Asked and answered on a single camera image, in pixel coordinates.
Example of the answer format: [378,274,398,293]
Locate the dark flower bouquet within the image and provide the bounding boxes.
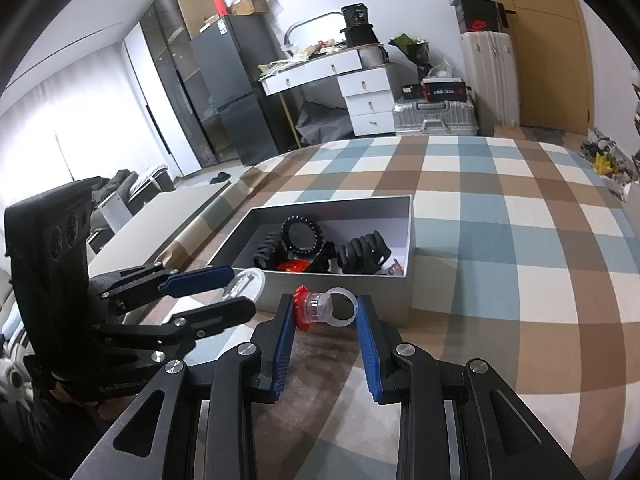
[388,32,433,81]

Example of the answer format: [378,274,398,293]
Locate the black red box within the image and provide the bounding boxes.
[422,78,468,103]

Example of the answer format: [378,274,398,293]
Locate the wooden door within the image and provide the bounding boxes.
[495,0,593,134]

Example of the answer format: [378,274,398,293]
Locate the grey open cardboard box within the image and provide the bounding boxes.
[209,195,413,326]

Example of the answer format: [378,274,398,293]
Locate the cardboard boxes on fridge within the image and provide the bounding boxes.
[213,0,269,18]

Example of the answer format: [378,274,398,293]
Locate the black spiral hair tie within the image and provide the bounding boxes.
[278,213,322,256]

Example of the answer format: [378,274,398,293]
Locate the red round plush pendant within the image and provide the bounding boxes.
[277,259,310,273]

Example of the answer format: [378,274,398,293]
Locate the white upright suitcase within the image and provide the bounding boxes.
[460,32,520,136]

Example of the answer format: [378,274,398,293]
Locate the plaid bed cover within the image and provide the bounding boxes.
[160,136,639,479]

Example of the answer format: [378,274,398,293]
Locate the black bag on desk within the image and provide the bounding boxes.
[341,3,378,48]

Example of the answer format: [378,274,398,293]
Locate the stacked shoe boxes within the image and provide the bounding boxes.
[448,0,501,34]

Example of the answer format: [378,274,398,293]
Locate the dark grey refrigerator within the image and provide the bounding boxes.
[191,14,295,166]

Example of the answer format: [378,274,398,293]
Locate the silver suitcase lying flat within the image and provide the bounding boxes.
[393,100,478,136]

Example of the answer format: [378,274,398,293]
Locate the white desk with drawers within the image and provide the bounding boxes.
[260,44,400,136]

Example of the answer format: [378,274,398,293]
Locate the black pompom hair claw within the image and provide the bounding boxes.
[335,231,392,275]

